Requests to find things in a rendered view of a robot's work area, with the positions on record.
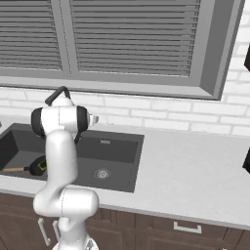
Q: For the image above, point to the brown cupboard door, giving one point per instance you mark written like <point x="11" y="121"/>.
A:
<point x="18" y="221"/>
<point x="112" y="231"/>

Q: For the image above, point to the brown drawer front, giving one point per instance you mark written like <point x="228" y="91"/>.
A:
<point x="185" y="239"/>

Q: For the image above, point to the dark grey sink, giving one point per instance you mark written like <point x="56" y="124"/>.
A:
<point x="107" y="156"/>

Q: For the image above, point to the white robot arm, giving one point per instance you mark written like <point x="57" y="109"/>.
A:
<point x="60" y="156"/>

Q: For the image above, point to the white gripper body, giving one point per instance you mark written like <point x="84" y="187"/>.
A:
<point x="94" y="119"/>

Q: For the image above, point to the black appliance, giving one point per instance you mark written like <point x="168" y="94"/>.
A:
<point x="247" y="165"/>

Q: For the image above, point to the grey window frame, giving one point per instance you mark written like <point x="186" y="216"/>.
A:
<point x="208" y="49"/>

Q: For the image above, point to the grey window blind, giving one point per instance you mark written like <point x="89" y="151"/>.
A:
<point x="29" y="32"/>
<point x="133" y="35"/>

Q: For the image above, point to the black tap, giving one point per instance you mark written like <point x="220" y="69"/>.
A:
<point x="61" y="90"/>

